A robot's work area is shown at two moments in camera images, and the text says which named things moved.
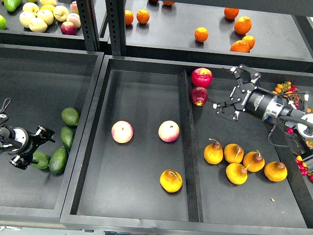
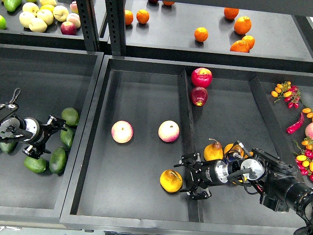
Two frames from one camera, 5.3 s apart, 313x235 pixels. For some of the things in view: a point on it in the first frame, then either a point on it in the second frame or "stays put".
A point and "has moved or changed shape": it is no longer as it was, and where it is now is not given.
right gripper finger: x=227 y=109 -> x=197 y=192
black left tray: x=41 y=82 stays put
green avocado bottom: x=58 y=160 stays put
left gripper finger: x=22 y=163 -> x=30 y=151
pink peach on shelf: x=75 y=18 stays put
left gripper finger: x=45 y=133 -> x=57 y=122
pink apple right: x=168 y=130 stays put
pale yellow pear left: x=25 y=18 stays put
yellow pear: x=171 y=180 stays put
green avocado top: x=70 y=116 stays put
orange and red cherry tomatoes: x=288 y=90 stays put
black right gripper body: x=247 y=97 -> x=208 y=174
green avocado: x=42 y=159 has moved or changed shape
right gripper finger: x=243 y=74 -> x=192 y=161
